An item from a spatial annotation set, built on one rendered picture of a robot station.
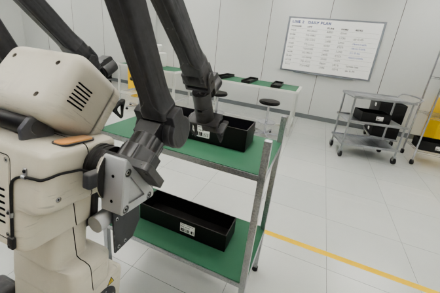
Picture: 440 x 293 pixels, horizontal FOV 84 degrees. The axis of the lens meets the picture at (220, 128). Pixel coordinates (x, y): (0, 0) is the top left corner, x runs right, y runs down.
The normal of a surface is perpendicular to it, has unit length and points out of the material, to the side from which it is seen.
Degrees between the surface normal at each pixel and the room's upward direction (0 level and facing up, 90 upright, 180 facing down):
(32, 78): 48
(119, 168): 82
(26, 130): 90
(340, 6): 90
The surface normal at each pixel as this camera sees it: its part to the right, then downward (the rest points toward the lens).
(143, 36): 0.91, 0.24
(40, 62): -0.20, -0.43
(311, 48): -0.38, 0.27
